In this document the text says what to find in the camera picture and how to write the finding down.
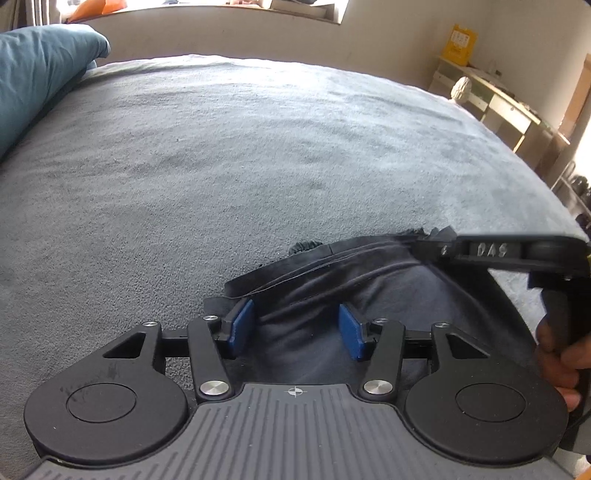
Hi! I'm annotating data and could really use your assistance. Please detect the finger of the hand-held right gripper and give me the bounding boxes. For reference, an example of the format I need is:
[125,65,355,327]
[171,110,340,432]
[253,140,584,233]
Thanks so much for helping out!
[410,235,462,271]

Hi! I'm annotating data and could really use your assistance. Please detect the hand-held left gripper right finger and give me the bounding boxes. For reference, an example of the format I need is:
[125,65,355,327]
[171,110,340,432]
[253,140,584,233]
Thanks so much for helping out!
[338,302,492,403]

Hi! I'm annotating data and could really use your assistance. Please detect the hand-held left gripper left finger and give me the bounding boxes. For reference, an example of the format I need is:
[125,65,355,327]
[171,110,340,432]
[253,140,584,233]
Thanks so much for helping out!
[102,299,256,401]

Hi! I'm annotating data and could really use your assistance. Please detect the dark grey pants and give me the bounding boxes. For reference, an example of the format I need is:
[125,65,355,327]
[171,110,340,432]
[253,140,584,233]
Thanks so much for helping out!
[203,226,550,386]

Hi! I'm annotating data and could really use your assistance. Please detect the person's right hand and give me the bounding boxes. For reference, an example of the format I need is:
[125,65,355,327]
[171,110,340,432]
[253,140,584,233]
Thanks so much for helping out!
[536,318,591,412]

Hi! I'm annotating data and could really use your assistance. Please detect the metal shoe rack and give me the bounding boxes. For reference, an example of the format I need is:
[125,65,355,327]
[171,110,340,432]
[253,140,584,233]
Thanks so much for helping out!
[551,159,591,217]

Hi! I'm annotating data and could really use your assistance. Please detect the black shoes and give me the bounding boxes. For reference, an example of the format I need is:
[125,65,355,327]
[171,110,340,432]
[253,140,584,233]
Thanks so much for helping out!
[570,173,591,208]

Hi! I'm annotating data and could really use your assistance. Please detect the light wooden desk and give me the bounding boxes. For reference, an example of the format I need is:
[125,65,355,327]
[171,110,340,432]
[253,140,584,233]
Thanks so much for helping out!
[429,55,571,171]

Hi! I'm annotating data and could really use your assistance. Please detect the beige carved bedpost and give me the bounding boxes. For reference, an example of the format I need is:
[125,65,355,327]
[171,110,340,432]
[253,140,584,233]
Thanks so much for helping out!
[450,76,474,104]

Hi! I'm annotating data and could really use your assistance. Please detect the grey bed blanket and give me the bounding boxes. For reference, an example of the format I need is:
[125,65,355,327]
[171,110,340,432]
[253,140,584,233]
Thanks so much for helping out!
[0,54,591,480]

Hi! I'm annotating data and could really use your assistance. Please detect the brown cardboard sheet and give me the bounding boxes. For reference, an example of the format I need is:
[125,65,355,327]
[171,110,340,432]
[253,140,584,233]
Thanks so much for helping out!
[566,55,591,134]

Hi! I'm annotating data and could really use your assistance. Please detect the yellow box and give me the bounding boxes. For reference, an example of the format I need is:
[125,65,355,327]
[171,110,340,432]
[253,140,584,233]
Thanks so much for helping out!
[441,24,478,65]

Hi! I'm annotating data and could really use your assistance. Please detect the teal pillow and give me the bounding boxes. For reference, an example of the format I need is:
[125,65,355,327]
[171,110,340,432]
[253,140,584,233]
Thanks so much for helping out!
[0,25,112,160]

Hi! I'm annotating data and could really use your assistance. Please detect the orange cloth bundle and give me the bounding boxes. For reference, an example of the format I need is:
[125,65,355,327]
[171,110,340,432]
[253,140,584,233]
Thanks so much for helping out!
[69,0,127,19]

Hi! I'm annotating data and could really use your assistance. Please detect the grey curtain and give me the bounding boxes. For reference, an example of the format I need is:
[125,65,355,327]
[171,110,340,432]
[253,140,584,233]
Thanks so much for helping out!
[14,0,63,28]

